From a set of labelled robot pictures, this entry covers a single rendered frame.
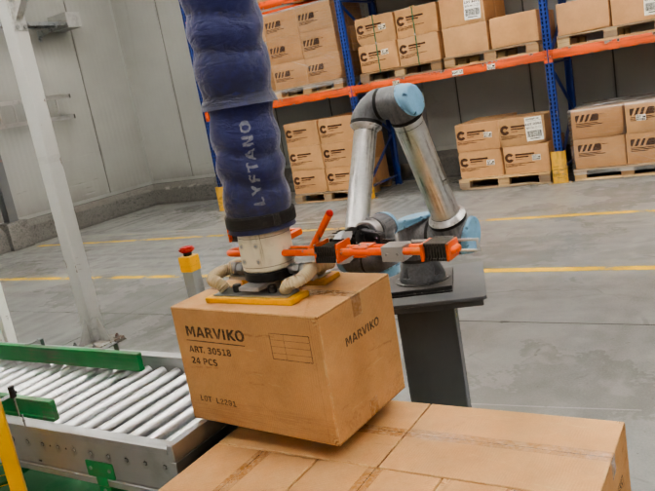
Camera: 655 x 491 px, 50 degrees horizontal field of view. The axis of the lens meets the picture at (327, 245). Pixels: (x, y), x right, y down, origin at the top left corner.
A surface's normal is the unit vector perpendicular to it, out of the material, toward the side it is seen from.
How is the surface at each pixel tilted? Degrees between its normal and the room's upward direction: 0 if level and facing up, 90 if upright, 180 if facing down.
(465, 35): 89
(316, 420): 90
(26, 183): 90
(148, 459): 90
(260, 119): 78
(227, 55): 74
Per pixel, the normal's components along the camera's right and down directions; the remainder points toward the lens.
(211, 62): -0.42, 0.01
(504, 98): -0.51, 0.27
